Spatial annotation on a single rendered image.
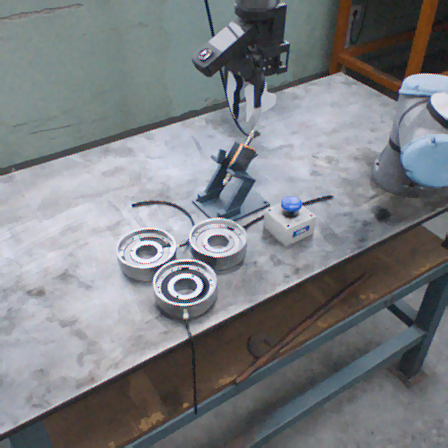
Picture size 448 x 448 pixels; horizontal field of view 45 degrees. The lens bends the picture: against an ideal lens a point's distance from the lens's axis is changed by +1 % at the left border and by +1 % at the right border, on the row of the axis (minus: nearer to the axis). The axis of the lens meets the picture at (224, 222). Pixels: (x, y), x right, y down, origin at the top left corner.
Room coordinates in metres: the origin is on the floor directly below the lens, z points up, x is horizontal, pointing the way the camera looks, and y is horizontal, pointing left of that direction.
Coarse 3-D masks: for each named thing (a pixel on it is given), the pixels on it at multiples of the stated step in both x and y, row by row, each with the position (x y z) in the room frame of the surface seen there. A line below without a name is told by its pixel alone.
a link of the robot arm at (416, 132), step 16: (432, 96) 0.86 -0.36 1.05; (416, 112) 0.90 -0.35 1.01; (432, 112) 0.83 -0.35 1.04; (400, 128) 0.91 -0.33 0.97; (416, 128) 0.84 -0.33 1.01; (432, 128) 0.81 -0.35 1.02; (400, 144) 0.87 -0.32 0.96; (416, 144) 0.80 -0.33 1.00; (432, 144) 0.79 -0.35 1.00; (416, 160) 0.79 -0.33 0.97; (432, 160) 0.79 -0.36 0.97; (416, 176) 0.79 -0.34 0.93; (432, 176) 0.79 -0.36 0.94
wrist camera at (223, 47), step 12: (228, 24) 0.90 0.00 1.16; (240, 24) 0.89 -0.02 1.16; (252, 24) 0.88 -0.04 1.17; (216, 36) 0.89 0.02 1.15; (228, 36) 0.88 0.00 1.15; (240, 36) 0.87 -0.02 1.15; (252, 36) 0.88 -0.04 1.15; (204, 48) 0.86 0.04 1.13; (216, 48) 0.86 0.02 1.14; (228, 48) 0.85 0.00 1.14; (240, 48) 0.87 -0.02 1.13; (192, 60) 0.86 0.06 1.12; (204, 60) 0.84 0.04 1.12; (216, 60) 0.84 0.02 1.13; (228, 60) 0.85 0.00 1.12; (204, 72) 0.83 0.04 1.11; (216, 72) 0.84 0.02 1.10
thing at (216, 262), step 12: (204, 228) 0.77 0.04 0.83; (228, 228) 0.77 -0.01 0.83; (240, 228) 0.76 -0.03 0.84; (192, 240) 0.73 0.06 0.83; (204, 240) 0.73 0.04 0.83; (216, 240) 0.75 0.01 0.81; (228, 240) 0.74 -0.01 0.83; (240, 240) 0.73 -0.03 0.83; (192, 252) 0.70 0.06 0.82; (204, 252) 0.69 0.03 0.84; (216, 252) 0.70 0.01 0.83; (240, 252) 0.70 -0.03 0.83; (216, 264) 0.68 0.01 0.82; (228, 264) 0.68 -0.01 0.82
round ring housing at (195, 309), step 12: (168, 264) 0.66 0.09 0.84; (180, 264) 0.67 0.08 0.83; (192, 264) 0.67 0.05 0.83; (204, 264) 0.66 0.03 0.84; (156, 276) 0.63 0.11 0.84; (180, 276) 0.64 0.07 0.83; (192, 276) 0.64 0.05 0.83; (216, 276) 0.63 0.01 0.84; (156, 288) 0.61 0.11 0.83; (168, 288) 0.61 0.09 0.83; (180, 288) 0.63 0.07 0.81; (192, 288) 0.63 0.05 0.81; (216, 288) 0.61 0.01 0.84; (156, 300) 0.59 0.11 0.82; (204, 300) 0.58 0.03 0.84; (168, 312) 0.57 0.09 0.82; (180, 312) 0.57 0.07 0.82; (192, 312) 0.57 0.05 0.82; (204, 312) 0.59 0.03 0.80
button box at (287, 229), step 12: (276, 204) 0.82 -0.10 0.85; (264, 216) 0.80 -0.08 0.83; (276, 216) 0.79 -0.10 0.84; (288, 216) 0.78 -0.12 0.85; (300, 216) 0.79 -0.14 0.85; (312, 216) 0.79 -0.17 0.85; (276, 228) 0.77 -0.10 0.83; (288, 228) 0.75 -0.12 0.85; (300, 228) 0.77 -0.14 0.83; (312, 228) 0.78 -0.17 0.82; (288, 240) 0.75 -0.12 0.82
